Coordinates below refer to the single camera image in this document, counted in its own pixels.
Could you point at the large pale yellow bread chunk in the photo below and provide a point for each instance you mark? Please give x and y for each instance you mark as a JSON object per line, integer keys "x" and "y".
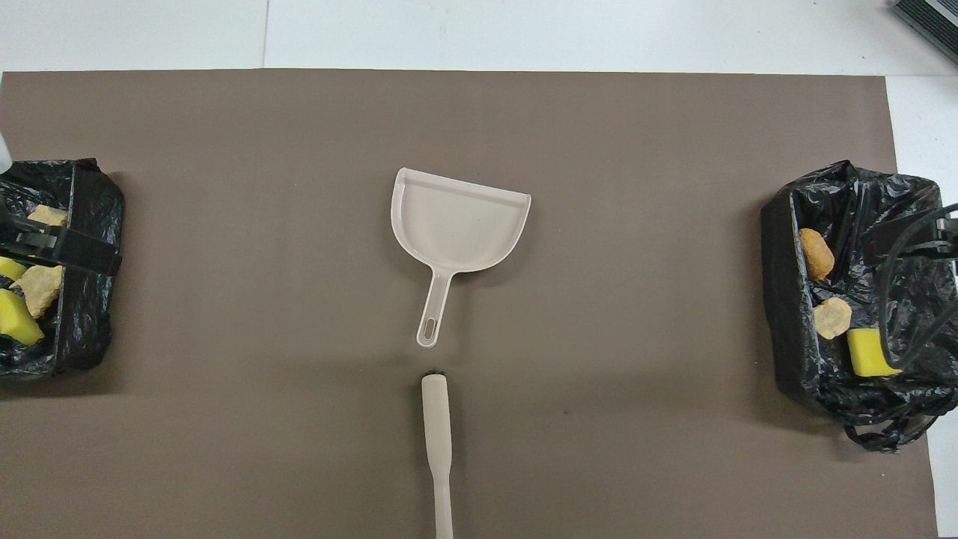
{"x": 49, "y": 215}

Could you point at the open black bag lined bin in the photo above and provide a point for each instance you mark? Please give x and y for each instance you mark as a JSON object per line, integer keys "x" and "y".
{"x": 823, "y": 389}

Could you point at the small pale yellow bread chunk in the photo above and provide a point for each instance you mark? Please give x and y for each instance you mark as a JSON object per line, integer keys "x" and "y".
{"x": 39, "y": 288}

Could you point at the orange brown bread roll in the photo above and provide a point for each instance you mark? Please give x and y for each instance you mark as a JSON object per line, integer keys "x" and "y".
{"x": 816, "y": 254}

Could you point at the beige plastic dustpan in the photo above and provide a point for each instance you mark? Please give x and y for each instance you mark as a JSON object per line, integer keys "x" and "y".
{"x": 456, "y": 224}

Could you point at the yellow sponge piece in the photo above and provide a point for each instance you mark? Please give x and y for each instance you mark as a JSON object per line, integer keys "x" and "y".
{"x": 9, "y": 267}
{"x": 16, "y": 318}
{"x": 868, "y": 355}

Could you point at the brown table mat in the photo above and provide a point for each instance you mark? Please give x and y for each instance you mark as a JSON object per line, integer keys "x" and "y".
{"x": 524, "y": 112}

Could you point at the dark grey ribbed device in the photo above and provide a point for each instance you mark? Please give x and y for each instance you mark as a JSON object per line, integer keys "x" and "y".
{"x": 932, "y": 19}

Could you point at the pale beige round bread chunk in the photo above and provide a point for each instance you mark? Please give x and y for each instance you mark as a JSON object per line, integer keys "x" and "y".
{"x": 832, "y": 317}

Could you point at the closed black bag covered bin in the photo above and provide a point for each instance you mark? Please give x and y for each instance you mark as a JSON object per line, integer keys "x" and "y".
{"x": 90, "y": 322}

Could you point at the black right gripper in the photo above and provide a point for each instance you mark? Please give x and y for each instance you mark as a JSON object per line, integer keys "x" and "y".
{"x": 949, "y": 226}

